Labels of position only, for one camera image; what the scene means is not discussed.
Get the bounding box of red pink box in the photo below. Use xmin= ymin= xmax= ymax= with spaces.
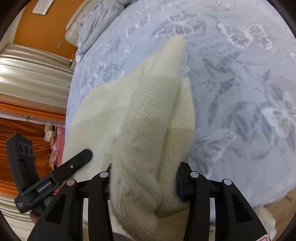
xmin=49 ymin=125 xmax=65 ymax=170

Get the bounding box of cream pleated curtain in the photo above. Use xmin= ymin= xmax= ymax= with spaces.
xmin=0 ymin=44 xmax=73 ymax=115

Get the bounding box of light blue butterfly bedsheet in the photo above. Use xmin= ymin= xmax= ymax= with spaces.
xmin=66 ymin=1 xmax=295 ymax=206

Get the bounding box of person's left hand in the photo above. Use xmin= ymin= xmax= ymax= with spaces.
xmin=29 ymin=211 xmax=40 ymax=224

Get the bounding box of orange curtain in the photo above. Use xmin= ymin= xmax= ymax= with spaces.
xmin=1 ymin=100 xmax=65 ymax=197

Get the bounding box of cream upholstered headboard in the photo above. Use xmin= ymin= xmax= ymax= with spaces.
xmin=65 ymin=0 xmax=101 ymax=47

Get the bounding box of grey crumpled blanket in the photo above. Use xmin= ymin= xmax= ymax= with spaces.
xmin=77 ymin=0 xmax=135 ymax=55

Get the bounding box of cream knitted sweater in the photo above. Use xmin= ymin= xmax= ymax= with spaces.
xmin=63 ymin=35 xmax=195 ymax=240

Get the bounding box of framed wall picture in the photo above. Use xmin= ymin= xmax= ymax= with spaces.
xmin=32 ymin=0 xmax=54 ymax=16

